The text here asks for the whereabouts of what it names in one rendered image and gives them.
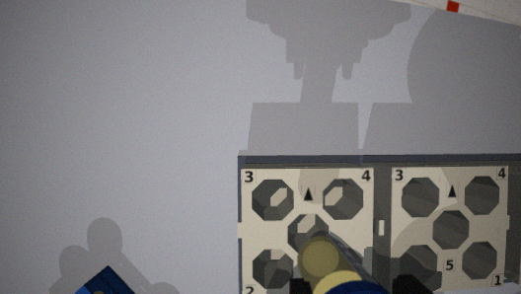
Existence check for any blue tube rack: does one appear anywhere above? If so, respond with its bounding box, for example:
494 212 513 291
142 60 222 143
74 266 134 294

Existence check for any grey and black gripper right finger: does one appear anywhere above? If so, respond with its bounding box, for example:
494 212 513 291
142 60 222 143
392 274 433 294

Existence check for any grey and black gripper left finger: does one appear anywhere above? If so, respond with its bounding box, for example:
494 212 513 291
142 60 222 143
289 278 313 294

